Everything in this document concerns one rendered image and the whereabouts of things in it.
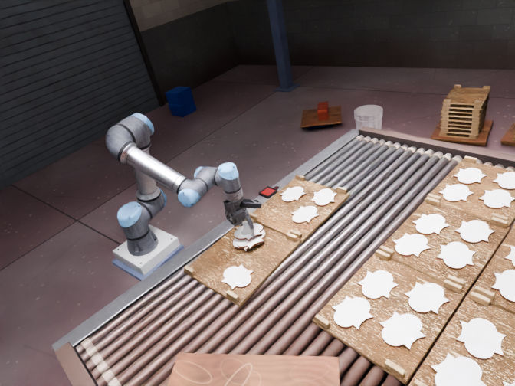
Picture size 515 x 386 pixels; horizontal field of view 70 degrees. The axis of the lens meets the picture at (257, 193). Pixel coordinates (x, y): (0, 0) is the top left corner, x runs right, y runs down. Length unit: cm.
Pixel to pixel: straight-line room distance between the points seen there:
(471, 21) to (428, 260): 501
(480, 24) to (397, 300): 522
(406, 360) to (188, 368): 66
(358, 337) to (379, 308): 14
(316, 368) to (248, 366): 20
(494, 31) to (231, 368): 573
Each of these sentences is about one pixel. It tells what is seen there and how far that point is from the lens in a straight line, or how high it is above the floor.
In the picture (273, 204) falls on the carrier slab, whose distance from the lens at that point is 192.
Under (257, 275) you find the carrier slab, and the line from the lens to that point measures 157.
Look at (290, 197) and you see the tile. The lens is 193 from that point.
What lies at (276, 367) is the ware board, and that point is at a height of 104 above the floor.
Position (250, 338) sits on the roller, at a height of 92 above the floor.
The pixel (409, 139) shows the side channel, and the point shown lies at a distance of 237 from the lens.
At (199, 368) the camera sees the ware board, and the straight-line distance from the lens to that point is 125.
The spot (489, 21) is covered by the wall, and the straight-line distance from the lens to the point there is 626.
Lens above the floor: 205
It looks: 33 degrees down
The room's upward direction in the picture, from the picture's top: 13 degrees counter-clockwise
